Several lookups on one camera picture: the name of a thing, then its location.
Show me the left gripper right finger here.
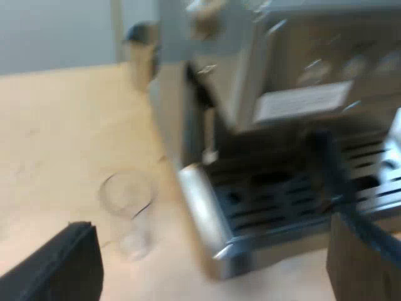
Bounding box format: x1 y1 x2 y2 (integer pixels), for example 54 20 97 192
325 205 401 301

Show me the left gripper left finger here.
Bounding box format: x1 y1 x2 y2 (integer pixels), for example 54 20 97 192
0 221 105 301

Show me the white mug with red print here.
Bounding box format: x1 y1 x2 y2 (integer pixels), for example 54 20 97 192
379 108 401 192

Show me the steel espresso machine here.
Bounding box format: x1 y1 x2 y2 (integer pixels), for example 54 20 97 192
147 0 401 280

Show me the clear measuring glass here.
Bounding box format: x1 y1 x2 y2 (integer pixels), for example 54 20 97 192
98 170 158 260

